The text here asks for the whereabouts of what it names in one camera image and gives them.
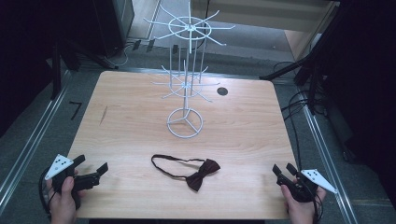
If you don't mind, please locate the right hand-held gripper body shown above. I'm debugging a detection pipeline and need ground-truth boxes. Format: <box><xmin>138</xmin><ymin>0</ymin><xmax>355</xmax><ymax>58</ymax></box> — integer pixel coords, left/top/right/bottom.
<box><xmin>276</xmin><ymin>168</ymin><xmax>338</xmax><ymax>203</ymax></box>

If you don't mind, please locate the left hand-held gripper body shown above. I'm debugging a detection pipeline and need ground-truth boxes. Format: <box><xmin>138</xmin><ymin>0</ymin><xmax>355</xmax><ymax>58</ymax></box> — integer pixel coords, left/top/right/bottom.
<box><xmin>44</xmin><ymin>153</ymin><xmax>101</xmax><ymax>210</ymax></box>

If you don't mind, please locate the dark maroon bow tie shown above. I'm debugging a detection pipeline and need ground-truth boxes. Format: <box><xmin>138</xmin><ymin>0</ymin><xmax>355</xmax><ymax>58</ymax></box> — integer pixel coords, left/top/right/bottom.
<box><xmin>150</xmin><ymin>154</ymin><xmax>221</xmax><ymax>192</ymax></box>

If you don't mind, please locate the white wire display rack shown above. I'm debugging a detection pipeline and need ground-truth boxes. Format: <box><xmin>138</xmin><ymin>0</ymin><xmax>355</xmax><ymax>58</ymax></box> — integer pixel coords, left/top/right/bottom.
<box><xmin>143</xmin><ymin>0</ymin><xmax>236</xmax><ymax>139</ymax></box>

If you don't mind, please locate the person's right hand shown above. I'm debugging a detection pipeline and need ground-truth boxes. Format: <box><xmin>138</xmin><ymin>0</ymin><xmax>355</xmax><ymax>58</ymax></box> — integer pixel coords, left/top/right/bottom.
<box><xmin>280</xmin><ymin>186</ymin><xmax>327</xmax><ymax>224</ymax></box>

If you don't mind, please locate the person's left hand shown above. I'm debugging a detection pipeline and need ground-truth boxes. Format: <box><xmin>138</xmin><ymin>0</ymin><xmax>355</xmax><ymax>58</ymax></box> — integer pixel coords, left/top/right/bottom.
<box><xmin>46</xmin><ymin>169</ymin><xmax>87</xmax><ymax>224</ymax></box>

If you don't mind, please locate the black metal stand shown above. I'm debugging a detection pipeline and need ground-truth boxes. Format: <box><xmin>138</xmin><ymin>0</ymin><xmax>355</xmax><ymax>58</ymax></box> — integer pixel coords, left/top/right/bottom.
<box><xmin>259</xmin><ymin>6</ymin><xmax>347</xmax><ymax>116</ymax></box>
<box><xmin>49</xmin><ymin>36</ymin><xmax>120</xmax><ymax>101</ymax></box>

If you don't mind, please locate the dark cabinet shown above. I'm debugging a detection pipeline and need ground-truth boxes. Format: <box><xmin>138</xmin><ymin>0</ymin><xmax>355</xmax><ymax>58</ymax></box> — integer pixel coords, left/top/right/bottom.
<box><xmin>92</xmin><ymin>0</ymin><xmax>135</xmax><ymax>58</ymax></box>

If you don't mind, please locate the metal floor rail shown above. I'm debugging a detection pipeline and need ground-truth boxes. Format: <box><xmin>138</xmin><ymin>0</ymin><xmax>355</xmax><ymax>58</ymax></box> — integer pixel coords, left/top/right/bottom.
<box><xmin>0</xmin><ymin>70</ymin><xmax>73</xmax><ymax>206</ymax></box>
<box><xmin>301</xmin><ymin>92</ymin><xmax>359</xmax><ymax>224</ymax></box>

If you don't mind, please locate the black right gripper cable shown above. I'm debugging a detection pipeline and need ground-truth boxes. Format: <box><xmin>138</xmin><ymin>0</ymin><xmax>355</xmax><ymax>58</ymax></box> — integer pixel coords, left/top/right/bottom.
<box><xmin>288</xmin><ymin>90</ymin><xmax>325</xmax><ymax>224</ymax></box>

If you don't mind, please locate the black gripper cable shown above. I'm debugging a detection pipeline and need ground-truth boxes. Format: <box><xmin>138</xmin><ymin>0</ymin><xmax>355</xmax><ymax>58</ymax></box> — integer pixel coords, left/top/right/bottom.
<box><xmin>288</xmin><ymin>90</ymin><xmax>325</xmax><ymax>224</ymax></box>
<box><xmin>38</xmin><ymin>167</ymin><xmax>53</xmax><ymax>220</ymax></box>

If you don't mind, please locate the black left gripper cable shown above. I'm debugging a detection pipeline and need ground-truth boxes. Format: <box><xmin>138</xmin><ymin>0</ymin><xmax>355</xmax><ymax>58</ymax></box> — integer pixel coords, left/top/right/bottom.
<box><xmin>38</xmin><ymin>167</ymin><xmax>53</xmax><ymax>220</ymax></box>

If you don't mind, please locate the black floor cable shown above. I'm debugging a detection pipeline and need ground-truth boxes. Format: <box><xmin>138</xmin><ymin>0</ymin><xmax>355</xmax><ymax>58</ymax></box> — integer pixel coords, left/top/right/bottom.
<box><xmin>273</xmin><ymin>61</ymin><xmax>328</xmax><ymax>123</ymax></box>

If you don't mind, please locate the white cable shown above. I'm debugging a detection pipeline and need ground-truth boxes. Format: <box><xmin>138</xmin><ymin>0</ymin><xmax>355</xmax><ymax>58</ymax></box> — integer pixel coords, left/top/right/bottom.
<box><xmin>104</xmin><ymin>42</ymin><xmax>135</xmax><ymax>68</ymax></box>

